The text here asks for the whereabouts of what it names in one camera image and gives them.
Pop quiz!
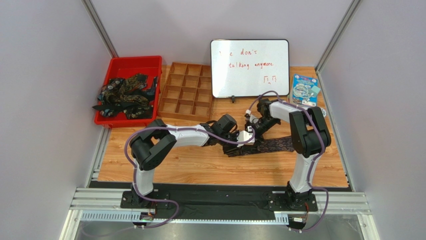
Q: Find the dark paisley tie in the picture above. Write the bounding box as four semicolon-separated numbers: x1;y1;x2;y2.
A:
223;136;295;157

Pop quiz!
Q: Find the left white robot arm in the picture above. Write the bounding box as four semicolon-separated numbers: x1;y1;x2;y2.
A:
121;114;256;208

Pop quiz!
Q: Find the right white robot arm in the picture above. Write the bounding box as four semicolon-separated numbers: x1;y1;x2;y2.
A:
244;99;331;211

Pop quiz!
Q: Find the pile of patterned ties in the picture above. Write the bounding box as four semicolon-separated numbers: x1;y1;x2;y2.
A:
92;73;158;120

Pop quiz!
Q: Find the blue packaged item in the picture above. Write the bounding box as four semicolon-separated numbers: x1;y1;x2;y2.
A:
289;73;321;107

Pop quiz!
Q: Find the whiteboard with red writing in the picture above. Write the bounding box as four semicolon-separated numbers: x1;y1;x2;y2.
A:
210;39;290;98

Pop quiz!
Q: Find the brown compartment tray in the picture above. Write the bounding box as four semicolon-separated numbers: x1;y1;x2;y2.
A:
158;62;214;122

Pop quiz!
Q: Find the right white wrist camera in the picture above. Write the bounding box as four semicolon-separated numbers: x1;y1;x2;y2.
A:
244;109;259;127

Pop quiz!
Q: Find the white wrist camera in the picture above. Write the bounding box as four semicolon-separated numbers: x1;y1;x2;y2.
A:
237;126;256;148
244;109;259;127

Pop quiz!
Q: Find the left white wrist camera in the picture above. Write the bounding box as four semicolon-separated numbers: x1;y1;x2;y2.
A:
237;126;256;148

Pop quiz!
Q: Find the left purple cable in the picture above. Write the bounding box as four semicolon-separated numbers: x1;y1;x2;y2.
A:
123;125;257;231

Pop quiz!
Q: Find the purple cable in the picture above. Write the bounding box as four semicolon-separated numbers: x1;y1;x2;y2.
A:
247;90;330;233
123;125;257;231

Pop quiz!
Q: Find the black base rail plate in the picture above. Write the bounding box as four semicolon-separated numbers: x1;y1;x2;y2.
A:
88;181;354;221

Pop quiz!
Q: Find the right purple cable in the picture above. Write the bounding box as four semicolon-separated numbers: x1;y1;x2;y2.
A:
247;90;330;233

